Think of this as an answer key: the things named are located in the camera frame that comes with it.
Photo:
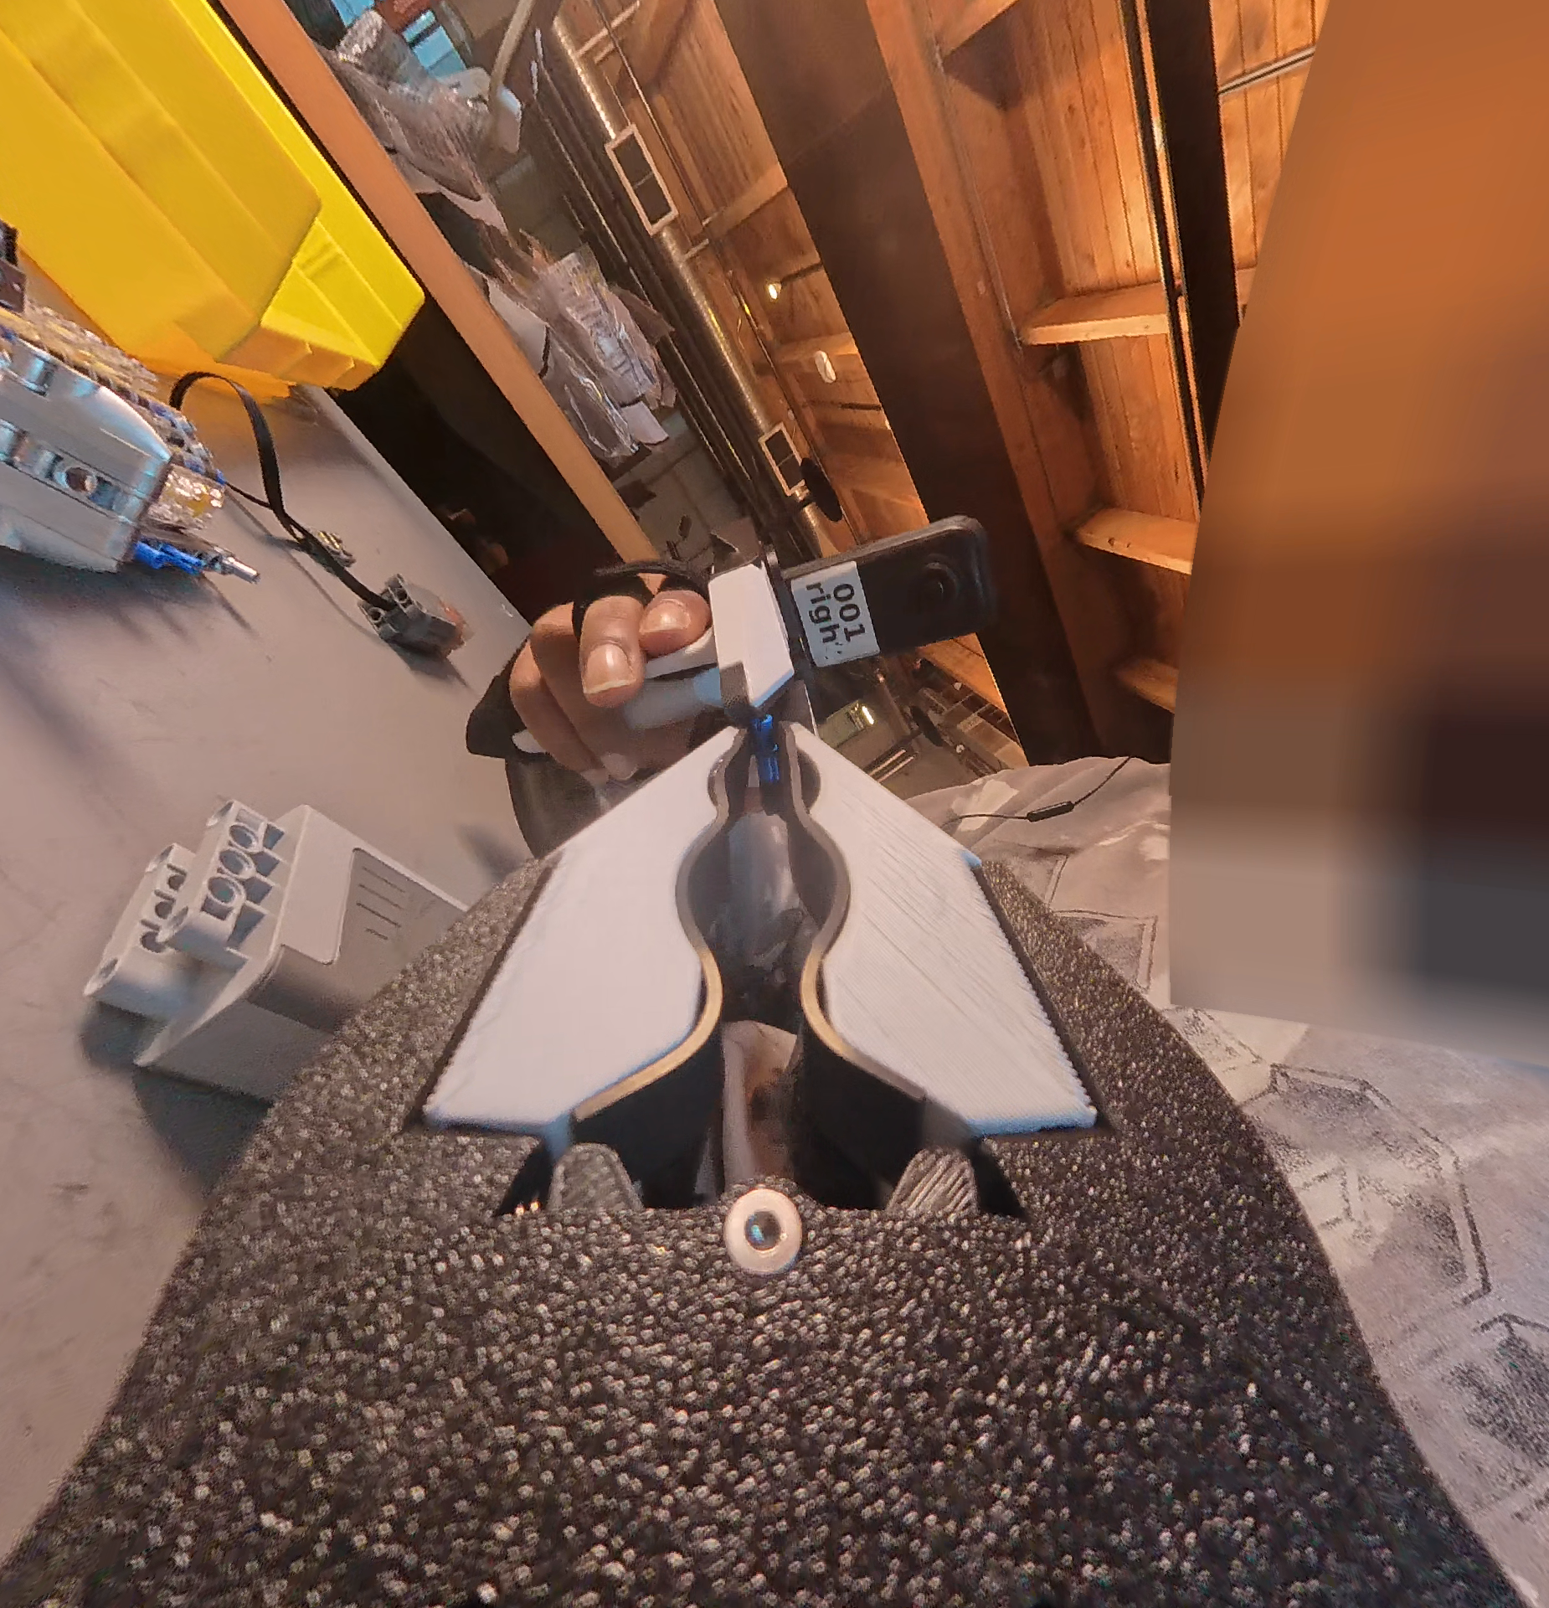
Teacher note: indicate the grey battery box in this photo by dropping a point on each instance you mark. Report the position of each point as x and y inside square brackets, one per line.
[297, 956]

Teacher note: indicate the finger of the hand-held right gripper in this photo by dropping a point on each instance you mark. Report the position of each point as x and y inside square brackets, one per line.
[754, 643]

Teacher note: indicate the grey transparent engine model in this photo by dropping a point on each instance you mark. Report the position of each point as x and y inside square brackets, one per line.
[59, 466]

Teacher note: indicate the shelf with clear bags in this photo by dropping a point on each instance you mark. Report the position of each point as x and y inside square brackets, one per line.
[600, 327]

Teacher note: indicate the yellow plastic bin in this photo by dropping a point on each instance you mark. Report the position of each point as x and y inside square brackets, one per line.
[172, 178]

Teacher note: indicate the grey motor block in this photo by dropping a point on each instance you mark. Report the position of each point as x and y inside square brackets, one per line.
[423, 617]

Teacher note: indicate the wooden counter edge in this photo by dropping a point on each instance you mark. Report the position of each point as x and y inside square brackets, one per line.
[423, 252]

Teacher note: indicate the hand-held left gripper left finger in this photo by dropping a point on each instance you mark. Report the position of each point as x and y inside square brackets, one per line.
[561, 1006]

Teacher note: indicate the person's right hand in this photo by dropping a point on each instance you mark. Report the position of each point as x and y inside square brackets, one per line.
[561, 679]

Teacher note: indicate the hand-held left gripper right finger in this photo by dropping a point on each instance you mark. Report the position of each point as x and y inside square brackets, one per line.
[963, 1006]

